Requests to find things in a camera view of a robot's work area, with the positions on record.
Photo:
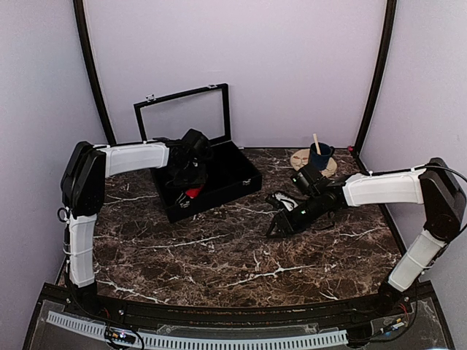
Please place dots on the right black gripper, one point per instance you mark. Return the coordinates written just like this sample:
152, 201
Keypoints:
287, 225

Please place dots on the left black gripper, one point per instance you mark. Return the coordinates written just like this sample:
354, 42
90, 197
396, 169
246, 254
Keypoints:
201, 179

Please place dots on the red and beige sock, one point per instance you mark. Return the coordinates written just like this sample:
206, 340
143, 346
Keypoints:
194, 192

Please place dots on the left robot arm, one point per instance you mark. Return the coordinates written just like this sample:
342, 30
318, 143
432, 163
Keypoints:
83, 186

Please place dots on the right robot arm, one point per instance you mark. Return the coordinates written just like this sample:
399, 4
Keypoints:
433, 185

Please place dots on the black display case box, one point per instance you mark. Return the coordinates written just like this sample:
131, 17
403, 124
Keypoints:
230, 174

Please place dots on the beige ceramic saucer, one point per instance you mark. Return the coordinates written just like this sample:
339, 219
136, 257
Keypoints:
301, 158

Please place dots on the dark blue mug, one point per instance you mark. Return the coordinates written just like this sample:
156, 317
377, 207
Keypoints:
320, 159

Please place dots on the wooden stick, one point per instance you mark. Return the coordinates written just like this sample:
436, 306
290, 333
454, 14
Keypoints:
316, 144

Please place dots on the small green circuit board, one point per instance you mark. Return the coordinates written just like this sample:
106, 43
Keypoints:
118, 336

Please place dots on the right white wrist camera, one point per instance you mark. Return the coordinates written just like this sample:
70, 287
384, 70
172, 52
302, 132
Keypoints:
281, 201

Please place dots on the black front rail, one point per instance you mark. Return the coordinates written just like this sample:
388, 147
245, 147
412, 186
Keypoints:
141, 315

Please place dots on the white slotted cable duct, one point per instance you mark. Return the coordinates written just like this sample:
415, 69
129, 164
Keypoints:
178, 337

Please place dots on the left black frame post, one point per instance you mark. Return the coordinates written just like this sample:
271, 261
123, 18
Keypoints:
87, 53

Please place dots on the black frame post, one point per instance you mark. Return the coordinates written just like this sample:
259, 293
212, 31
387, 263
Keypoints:
87, 53
384, 46

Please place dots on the right black frame post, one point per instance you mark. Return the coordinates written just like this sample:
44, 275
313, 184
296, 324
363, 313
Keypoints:
384, 46

